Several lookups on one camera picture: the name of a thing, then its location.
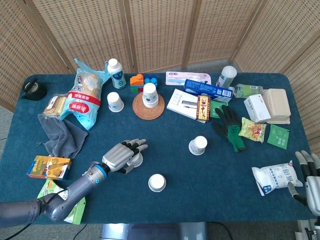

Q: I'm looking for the large blue snack bag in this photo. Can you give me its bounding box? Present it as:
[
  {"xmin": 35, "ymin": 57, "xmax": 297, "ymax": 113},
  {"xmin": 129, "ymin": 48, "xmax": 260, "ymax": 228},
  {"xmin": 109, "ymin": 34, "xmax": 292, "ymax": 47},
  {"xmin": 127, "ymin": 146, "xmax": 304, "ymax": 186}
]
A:
[{"xmin": 58, "ymin": 58, "xmax": 112, "ymax": 132}]

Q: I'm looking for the yellow red medicine box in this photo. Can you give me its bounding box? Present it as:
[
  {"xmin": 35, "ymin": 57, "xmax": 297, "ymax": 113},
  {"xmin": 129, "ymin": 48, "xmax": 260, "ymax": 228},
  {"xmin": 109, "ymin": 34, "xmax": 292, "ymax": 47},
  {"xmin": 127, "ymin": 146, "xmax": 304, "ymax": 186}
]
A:
[{"xmin": 196, "ymin": 95, "xmax": 211, "ymax": 123}]

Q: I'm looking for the black green work glove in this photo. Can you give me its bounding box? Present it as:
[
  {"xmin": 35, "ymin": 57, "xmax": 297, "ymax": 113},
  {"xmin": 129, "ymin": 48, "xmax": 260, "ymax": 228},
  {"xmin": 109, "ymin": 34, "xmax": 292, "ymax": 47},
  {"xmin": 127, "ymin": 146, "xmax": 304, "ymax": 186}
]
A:
[{"xmin": 212, "ymin": 104, "xmax": 248, "ymax": 153}]

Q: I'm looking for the white paper cup blue flower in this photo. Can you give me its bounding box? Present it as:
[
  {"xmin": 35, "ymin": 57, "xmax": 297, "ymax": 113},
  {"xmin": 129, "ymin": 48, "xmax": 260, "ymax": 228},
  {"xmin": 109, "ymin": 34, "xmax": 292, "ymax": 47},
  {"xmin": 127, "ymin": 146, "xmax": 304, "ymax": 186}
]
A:
[
  {"xmin": 147, "ymin": 173, "xmax": 167, "ymax": 193},
  {"xmin": 106, "ymin": 91, "xmax": 125, "ymax": 113}
]

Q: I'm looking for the clear bottle green label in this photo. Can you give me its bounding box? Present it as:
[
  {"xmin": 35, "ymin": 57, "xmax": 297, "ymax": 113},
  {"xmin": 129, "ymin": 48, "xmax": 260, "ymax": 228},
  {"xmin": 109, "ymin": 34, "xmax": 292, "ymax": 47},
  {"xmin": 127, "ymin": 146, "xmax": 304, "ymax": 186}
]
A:
[{"xmin": 228, "ymin": 83, "xmax": 264, "ymax": 99}]

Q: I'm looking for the round woven rattan coaster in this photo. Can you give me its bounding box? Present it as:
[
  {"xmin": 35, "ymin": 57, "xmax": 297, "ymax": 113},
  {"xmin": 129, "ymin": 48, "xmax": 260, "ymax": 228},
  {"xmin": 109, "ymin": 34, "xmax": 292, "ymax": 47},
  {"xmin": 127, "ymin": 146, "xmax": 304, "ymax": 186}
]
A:
[{"xmin": 132, "ymin": 93, "xmax": 166, "ymax": 121}]

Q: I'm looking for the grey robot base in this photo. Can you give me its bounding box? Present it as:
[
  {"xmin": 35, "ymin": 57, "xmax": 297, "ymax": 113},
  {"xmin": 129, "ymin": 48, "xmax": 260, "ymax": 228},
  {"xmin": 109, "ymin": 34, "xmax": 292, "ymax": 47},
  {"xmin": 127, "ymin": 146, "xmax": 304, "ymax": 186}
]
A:
[{"xmin": 99, "ymin": 221, "xmax": 210, "ymax": 240}]

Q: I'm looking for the blue toothpaste box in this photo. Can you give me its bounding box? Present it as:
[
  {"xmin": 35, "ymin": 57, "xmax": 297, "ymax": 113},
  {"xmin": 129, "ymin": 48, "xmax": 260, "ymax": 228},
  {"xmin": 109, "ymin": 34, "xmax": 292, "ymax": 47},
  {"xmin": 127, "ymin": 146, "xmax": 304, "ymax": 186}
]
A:
[{"xmin": 183, "ymin": 78, "xmax": 234, "ymax": 103}]

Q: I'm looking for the pink toothbrush package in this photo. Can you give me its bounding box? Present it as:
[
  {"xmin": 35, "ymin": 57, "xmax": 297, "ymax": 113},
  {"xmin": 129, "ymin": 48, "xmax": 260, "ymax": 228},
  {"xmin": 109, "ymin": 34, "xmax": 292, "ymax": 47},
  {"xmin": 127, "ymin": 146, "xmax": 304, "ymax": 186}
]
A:
[{"xmin": 165, "ymin": 71, "xmax": 212, "ymax": 86}]

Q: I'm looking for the black tape roll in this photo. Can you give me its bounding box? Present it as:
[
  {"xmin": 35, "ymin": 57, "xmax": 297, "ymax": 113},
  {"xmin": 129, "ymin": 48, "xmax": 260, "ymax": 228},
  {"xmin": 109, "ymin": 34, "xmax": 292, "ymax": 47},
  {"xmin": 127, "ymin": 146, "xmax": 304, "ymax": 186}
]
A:
[{"xmin": 20, "ymin": 77, "xmax": 48, "ymax": 102}]

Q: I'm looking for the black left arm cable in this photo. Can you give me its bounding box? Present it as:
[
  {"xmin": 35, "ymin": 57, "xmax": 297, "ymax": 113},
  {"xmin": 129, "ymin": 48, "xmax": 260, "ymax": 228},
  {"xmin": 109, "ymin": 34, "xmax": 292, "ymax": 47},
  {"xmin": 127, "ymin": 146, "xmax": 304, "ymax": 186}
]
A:
[{"xmin": 37, "ymin": 191, "xmax": 67, "ymax": 210}]

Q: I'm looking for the plastic wrapped bread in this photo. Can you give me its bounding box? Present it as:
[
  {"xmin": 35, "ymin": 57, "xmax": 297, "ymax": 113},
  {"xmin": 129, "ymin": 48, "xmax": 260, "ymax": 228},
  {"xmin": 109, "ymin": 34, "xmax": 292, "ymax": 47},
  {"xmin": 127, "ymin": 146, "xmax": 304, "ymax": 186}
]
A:
[{"xmin": 42, "ymin": 94, "xmax": 68, "ymax": 118}]

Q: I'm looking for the white milk drink bottle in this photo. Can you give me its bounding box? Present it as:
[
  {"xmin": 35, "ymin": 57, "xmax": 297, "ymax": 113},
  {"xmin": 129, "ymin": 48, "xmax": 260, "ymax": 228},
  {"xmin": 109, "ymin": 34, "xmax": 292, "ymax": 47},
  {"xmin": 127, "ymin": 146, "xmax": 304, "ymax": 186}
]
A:
[{"xmin": 107, "ymin": 58, "xmax": 127, "ymax": 90}]

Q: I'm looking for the white metal frame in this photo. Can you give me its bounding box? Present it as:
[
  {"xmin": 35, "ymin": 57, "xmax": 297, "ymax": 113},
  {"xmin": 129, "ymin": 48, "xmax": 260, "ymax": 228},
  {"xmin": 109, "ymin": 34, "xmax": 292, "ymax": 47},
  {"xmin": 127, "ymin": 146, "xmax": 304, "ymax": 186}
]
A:
[{"xmin": 294, "ymin": 219, "xmax": 320, "ymax": 240}]

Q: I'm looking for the yellow green snack packet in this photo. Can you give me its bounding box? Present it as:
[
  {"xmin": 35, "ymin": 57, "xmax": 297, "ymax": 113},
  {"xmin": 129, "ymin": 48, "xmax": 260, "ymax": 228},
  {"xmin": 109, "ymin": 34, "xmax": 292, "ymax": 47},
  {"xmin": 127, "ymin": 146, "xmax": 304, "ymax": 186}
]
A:
[{"xmin": 237, "ymin": 117, "xmax": 268, "ymax": 144}]

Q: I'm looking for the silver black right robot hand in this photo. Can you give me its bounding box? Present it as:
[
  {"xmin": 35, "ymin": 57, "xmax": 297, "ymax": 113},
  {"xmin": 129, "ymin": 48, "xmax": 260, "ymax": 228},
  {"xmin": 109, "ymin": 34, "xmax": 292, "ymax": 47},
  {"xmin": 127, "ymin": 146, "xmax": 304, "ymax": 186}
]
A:
[{"xmin": 287, "ymin": 149, "xmax": 320, "ymax": 217}]

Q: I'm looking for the dark green sachet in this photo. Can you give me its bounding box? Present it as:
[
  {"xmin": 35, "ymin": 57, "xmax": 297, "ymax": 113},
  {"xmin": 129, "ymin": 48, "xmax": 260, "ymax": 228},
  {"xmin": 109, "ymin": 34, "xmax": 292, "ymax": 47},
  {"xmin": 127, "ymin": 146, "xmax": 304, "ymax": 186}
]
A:
[
  {"xmin": 209, "ymin": 99, "xmax": 230, "ymax": 119},
  {"xmin": 266, "ymin": 124, "xmax": 290, "ymax": 151}
]

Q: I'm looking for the white salt bag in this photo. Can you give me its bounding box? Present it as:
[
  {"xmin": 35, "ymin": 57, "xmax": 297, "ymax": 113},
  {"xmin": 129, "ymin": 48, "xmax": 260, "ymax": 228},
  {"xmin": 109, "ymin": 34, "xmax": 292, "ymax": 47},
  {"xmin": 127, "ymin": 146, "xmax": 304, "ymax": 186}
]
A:
[{"xmin": 251, "ymin": 159, "xmax": 304, "ymax": 197}]

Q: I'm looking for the stack of white paper cups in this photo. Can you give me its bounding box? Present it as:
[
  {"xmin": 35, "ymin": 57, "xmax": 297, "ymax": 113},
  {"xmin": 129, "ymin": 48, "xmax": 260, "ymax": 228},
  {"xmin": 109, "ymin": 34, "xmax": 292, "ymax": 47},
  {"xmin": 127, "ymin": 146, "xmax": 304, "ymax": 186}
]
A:
[{"xmin": 142, "ymin": 82, "xmax": 160, "ymax": 109}]

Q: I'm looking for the blue toy brick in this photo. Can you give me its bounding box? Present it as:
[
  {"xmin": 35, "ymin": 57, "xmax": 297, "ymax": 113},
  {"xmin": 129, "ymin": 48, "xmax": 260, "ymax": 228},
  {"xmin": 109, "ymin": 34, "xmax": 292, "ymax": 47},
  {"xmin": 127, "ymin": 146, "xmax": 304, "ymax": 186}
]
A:
[{"xmin": 143, "ymin": 74, "xmax": 159, "ymax": 88}]

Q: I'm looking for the white paper cup dandelion print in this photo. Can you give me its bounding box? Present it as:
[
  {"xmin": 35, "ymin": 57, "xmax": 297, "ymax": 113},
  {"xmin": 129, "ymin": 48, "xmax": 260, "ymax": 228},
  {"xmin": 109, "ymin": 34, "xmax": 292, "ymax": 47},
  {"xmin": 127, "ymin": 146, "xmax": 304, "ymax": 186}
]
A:
[{"xmin": 126, "ymin": 152, "xmax": 144, "ymax": 169}]

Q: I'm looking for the grey cloth towel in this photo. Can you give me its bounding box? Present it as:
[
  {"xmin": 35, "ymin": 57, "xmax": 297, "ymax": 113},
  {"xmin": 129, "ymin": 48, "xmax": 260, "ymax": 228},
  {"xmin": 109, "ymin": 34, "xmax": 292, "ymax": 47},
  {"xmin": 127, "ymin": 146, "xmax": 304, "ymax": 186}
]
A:
[{"xmin": 36, "ymin": 113, "xmax": 89, "ymax": 160}]

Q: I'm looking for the orange toy house block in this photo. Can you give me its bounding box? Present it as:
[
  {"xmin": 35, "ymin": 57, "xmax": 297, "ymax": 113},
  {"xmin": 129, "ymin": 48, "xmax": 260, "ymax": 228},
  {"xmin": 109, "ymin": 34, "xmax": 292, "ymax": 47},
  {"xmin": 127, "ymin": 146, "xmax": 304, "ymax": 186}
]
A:
[{"xmin": 129, "ymin": 73, "xmax": 146, "ymax": 88}]

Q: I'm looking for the green white wipes canister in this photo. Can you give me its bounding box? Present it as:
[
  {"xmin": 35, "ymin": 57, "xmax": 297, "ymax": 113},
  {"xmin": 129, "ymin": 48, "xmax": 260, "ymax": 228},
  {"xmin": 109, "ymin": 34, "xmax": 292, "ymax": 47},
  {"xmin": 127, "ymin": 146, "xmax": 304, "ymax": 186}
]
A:
[{"xmin": 215, "ymin": 65, "xmax": 238, "ymax": 89}]

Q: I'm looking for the green white snack bag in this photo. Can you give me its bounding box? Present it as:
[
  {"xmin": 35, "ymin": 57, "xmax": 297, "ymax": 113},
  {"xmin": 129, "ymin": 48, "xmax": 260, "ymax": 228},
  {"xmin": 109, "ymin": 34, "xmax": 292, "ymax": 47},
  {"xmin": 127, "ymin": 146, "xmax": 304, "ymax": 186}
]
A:
[{"xmin": 36, "ymin": 178, "xmax": 86, "ymax": 225}]

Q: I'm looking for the beige takeaway food container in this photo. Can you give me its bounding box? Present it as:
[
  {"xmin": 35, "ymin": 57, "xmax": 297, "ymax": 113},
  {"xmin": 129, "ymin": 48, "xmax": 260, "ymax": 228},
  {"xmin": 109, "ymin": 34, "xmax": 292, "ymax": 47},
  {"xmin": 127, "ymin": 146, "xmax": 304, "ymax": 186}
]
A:
[{"xmin": 261, "ymin": 88, "xmax": 292, "ymax": 125}]

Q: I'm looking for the white cardboard box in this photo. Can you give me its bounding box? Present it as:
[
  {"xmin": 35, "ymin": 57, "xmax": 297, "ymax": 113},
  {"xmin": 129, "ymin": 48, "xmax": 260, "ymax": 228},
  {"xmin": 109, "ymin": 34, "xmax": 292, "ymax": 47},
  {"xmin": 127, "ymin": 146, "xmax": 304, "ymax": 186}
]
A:
[{"xmin": 243, "ymin": 94, "xmax": 272, "ymax": 124}]

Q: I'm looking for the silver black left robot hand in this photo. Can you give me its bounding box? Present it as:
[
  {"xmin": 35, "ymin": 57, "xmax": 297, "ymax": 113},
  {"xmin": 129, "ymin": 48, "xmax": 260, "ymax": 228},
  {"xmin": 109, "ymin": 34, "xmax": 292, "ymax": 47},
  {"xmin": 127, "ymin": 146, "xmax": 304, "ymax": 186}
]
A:
[{"xmin": 101, "ymin": 138, "xmax": 149, "ymax": 175}]

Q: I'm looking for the woven bamboo folding screen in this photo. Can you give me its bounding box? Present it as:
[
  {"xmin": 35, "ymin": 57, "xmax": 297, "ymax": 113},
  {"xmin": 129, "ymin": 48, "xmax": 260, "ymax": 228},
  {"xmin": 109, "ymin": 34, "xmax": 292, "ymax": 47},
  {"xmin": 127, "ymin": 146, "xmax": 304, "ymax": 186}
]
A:
[{"xmin": 0, "ymin": 0, "xmax": 320, "ymax": 141}]

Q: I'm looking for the white paper cup green flower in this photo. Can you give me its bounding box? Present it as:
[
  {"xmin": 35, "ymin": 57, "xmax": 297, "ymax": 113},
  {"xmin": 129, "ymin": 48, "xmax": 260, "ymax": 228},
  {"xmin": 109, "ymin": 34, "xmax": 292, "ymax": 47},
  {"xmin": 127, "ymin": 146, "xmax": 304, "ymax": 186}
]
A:
[{"xmin": 188, "ymin": 135, "xmax": 208, "ymax": 156}]

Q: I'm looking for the white flat pen box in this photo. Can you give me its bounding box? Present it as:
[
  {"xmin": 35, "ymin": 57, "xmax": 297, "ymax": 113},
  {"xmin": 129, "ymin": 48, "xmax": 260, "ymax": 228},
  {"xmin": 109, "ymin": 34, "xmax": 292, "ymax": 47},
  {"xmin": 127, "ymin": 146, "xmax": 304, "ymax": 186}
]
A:
[{"xmin": 166, "ymin": 88, "xmax": 208, "ymax": 123}]

